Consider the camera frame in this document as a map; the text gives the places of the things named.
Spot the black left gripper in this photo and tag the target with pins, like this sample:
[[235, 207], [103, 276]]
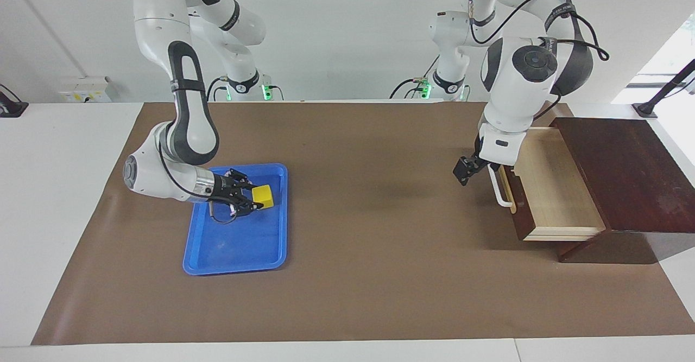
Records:
[[478, 164]]

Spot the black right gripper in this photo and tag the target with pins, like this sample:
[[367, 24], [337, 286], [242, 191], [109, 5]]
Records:
[[222, 188]]

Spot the yellow block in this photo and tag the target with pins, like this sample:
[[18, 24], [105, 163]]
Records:
[[263, 196]]

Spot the wooden drawer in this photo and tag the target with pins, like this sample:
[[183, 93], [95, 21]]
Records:
[[554, 188]]

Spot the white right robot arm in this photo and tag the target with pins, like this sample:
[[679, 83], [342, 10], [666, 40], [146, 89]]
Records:
[[190, 123]]

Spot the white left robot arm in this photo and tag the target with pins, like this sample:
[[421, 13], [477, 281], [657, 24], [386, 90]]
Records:
[[516, 90]]

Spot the blue plastic tray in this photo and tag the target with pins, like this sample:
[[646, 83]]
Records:
[[239, 242]]

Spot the brown table mat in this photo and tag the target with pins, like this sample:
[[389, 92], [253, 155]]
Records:
[[380, 270]]

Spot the dark wooden cabinet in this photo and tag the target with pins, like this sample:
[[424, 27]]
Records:
[[635, 177]]

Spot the bright window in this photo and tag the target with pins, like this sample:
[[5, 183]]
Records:
[[668, 42]]

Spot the black stand base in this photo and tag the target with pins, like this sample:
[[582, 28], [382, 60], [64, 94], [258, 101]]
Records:
[[11, 109]]

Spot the white wall outlet box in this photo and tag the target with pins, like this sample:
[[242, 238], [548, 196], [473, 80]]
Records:
[[87, 90]]

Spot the black camera stand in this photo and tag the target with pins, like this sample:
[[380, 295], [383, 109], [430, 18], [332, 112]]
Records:
[[645, 109]]

